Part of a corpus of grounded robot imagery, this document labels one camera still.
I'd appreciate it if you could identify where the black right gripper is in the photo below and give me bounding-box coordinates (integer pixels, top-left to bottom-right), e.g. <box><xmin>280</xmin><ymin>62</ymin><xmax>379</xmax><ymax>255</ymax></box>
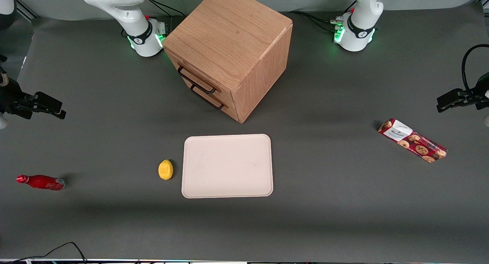
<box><xmin>0</xmin><ymin>78</ymin><xmax>66</xmax><ymax>120</ymax></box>

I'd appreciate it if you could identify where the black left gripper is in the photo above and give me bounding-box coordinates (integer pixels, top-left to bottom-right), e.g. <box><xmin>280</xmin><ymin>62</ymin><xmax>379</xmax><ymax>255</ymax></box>
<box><xmin>437</xmin><ymin>73</ymin><xmax>489</xmax><ymax>113</ymax></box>

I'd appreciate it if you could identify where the black metal drawer handle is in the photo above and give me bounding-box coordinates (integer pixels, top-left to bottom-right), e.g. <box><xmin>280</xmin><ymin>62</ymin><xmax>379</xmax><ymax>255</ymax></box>
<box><xmin>190</xmin><ymin>84</ymin><xmax>225</xmax><ymax>111</ymax></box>
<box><xmin>177</xmin><ymin>65</ymin><xmax>217</xmax><ymax>95</ymax></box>

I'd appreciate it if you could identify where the light wooden drawer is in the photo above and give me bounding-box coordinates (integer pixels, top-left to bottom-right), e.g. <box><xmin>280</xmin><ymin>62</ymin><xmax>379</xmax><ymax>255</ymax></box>
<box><xmin>164</xmin><ymin>48</ymin><xmax>235</xmax><ymax>104</ymax></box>
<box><xmin>178</xmin><ymin>70</ymin><xmax>241</xmax><ymax>122</ymax></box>

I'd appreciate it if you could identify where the wooden drawer cabinet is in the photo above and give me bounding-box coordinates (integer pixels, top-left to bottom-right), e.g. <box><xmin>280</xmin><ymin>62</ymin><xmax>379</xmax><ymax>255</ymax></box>
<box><xmin>162</xmin><ymin>0</ymin><xmax>293</xmax><ymax>124</ymax></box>

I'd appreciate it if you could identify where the red cookie box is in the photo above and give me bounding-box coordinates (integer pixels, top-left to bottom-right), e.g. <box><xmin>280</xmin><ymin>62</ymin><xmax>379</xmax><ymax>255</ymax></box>
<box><xmin>377</xmin><ymin>118</ymin><xmax>448</xmax><ymax>164</ymax></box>

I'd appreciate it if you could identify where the red soda bottle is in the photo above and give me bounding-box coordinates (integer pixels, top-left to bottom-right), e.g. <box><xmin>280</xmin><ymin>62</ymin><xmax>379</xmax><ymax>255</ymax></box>
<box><xmin>16</xmin><ymin>175</ymin><xmax>66</xmax><ymax>191</ymax></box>

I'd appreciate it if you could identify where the yellow lemon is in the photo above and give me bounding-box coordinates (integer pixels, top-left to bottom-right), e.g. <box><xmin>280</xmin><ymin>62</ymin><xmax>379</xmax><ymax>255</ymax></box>
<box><xmin>158</xmin><ymin>159</ymin><xmax>174</xmax><ymax>180</ymax></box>

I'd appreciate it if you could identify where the beige plastic tray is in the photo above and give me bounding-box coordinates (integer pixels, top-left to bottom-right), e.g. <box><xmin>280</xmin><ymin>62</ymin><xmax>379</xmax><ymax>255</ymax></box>
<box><xmin>181</xmin><ymin>134</ymin><xmax>274</xmax><ymax>199</ymax></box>

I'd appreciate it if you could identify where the black arm-mounted cable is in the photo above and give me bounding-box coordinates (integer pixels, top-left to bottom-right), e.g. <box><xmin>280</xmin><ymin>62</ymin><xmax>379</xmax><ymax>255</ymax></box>
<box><xmin>461</xmin><ymin>44</ymin><xmax>489</xmax><ymax>93</ymax></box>

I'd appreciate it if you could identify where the black cable at table edge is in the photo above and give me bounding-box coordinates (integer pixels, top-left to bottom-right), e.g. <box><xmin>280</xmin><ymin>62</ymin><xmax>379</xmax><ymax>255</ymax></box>
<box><xmin>0</xmin><ymin>242</ymin><xmax>87</xmax><ymax>263</ymax></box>

